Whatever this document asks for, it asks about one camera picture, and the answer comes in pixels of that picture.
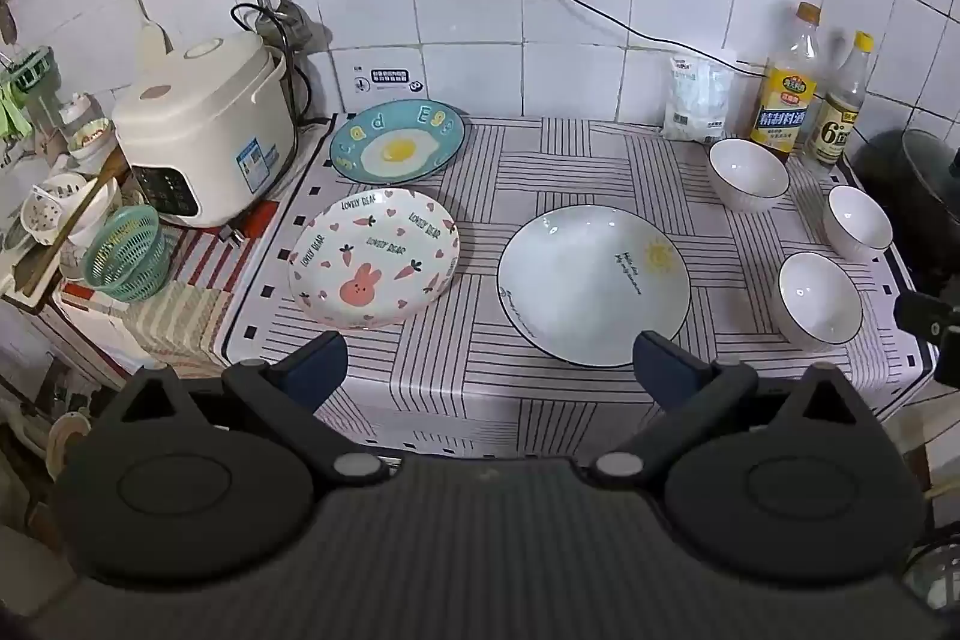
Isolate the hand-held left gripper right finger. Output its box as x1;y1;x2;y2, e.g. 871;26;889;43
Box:
587;331;880;489

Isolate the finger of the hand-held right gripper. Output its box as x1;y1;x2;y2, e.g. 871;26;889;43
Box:
894;289;960;356

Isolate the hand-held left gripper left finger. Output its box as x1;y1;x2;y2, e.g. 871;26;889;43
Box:
96;331;392;489

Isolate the white sun print plate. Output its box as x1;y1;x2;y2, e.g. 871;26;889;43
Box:
496;206;692;369

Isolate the blue fried egg plate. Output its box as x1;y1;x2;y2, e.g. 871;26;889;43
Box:
328;98;466;185

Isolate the black wok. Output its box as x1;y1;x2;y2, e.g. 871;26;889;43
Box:
855;126;960;304

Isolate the red striped cloth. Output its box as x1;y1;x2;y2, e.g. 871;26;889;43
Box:
60;201;282;378

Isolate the clear vinegar bottle yellow cap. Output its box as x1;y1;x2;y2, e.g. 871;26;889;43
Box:
804;31;877;170

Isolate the green plastic basket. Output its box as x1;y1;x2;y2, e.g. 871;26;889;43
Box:
84;205;167;302

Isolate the striped table cover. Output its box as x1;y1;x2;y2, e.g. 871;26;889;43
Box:
214;115;942;461

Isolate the yellow label cooking wine bottle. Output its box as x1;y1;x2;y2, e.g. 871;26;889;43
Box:
750;1;822;161

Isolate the white plastic bag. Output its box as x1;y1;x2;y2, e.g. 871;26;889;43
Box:
661;51;736;145

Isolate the white rice cooker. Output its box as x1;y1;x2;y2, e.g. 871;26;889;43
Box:
111;31;299;229

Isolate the wooden stick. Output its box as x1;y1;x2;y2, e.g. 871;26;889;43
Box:
15;149;128;296

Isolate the white strainer bowl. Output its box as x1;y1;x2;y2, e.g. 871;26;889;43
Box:
22;171;121;247

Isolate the white rice paddle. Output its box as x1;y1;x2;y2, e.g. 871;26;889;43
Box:
135;21;170;80

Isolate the green plastic hanger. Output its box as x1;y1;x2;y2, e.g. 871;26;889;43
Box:
0;46;57;135

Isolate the black rice cooker cord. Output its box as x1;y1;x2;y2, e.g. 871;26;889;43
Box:
229;2;314;127

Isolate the white wall sticker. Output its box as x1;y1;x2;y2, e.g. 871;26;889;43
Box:
351;64;425;95

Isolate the black cable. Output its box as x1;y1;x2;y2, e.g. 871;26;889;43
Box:
540;0;766;75

